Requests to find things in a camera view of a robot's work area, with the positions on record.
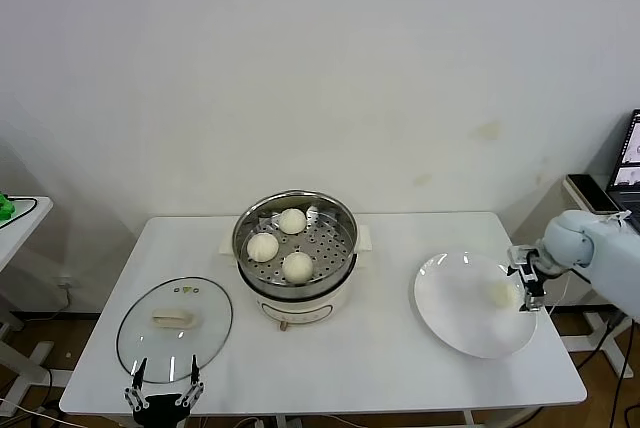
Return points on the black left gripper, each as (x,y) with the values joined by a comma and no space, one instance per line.
(160,410)

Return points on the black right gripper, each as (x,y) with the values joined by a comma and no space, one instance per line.
(532,260)

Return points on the white steamed baozi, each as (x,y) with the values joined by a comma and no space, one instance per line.
(500,294)
(297,268)
(292,221)
(262,248)

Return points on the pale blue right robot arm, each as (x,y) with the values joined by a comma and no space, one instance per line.
(600,253)

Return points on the perforated steel steamer basket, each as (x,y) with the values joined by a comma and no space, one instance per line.
(330,248)

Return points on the white round plate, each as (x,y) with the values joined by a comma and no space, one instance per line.
(460,313)

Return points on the round glass pot lid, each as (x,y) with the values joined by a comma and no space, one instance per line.
(205,298)

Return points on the dark smartphone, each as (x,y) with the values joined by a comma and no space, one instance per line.
(592,194)

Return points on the cream electric cooker pot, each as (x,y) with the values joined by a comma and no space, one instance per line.
(295,313)

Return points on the open black laptop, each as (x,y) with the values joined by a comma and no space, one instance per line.
(631,148)

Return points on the green plastic bottle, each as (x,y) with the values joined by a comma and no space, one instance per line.
(4,207)

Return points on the white wall socket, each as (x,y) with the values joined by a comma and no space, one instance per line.
(65,282)

